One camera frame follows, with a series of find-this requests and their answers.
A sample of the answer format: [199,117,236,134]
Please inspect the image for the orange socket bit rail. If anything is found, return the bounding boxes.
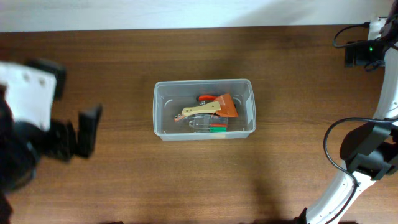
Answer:
[174,114,185,122]

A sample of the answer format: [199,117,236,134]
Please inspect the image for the clear screwdriver bit case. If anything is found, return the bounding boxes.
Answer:
[188,114,228,133]

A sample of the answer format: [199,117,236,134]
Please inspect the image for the small red-handled cutting pliers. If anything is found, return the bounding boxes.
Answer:
[197,95,217,101]

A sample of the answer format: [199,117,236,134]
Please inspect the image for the orange scraper wooden handle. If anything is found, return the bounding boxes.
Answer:
[182,93,239,118]

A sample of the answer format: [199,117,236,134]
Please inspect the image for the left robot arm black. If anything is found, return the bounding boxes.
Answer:
[1,59,103,223]

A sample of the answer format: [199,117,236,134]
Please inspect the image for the right robot arm white-black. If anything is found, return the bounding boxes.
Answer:
[293,1,397,224]

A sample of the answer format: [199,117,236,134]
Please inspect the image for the clear plastic container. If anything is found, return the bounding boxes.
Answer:
[153,79,256,141]

